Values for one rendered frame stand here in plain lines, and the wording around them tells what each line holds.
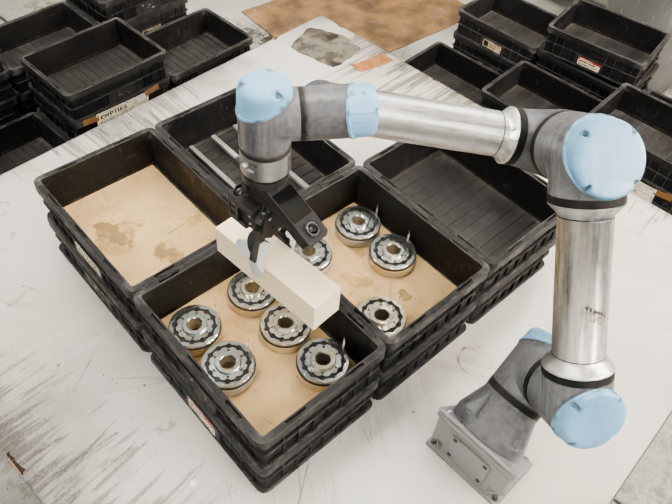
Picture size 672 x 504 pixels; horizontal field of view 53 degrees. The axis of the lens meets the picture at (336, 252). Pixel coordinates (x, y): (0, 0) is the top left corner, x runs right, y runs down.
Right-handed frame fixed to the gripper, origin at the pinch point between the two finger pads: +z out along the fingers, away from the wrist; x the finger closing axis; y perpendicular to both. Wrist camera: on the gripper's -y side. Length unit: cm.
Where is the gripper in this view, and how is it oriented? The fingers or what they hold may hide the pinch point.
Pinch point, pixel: (276, 262)
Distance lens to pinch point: 115.2
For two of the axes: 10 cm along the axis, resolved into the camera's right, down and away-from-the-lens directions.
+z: -0.6, 6.5, 7.6
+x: -6.8, 5.3, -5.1
